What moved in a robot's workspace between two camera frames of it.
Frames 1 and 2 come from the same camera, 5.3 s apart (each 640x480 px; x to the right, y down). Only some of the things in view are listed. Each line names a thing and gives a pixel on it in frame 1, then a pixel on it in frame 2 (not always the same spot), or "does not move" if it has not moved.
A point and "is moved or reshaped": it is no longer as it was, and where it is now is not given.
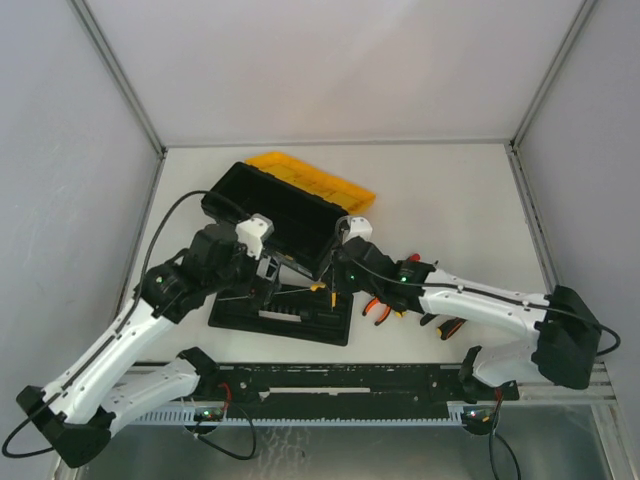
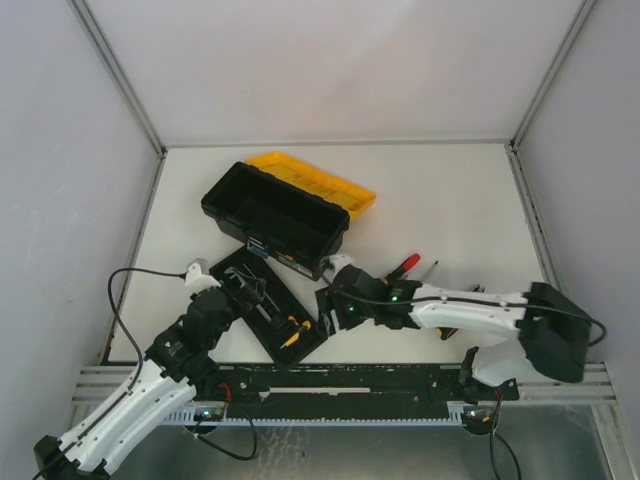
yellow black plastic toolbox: [304, 204] does not move
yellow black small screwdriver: [312, 288] to [291, 341]
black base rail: [350, 382] does not move
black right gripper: [338, 265] to [325, 310]
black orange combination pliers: [447, 329] does not move
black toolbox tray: [301, 311] is moved or reshaped
